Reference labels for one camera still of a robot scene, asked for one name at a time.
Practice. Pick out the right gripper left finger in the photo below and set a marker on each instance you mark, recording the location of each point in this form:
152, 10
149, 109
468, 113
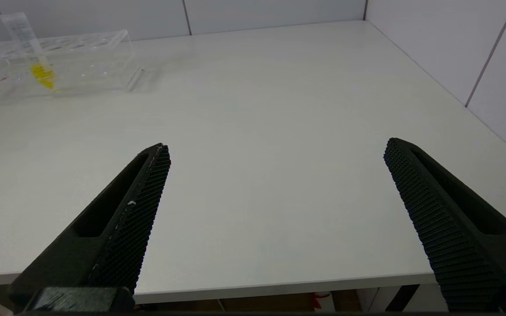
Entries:
121, 219

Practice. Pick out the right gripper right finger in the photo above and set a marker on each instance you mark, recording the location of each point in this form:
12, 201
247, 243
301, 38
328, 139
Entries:
450, 219

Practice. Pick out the clear acrylic test tube rack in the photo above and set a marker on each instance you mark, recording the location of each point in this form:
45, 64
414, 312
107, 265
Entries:
90, 66

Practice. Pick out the test tube with yellow pigment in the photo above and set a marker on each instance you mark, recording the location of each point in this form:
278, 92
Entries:
42, 75

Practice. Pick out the black table leg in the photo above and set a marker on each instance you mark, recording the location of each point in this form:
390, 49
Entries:
401, 299

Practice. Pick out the red and white floor object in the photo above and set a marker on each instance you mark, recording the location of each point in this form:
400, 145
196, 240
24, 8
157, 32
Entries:
322, 302

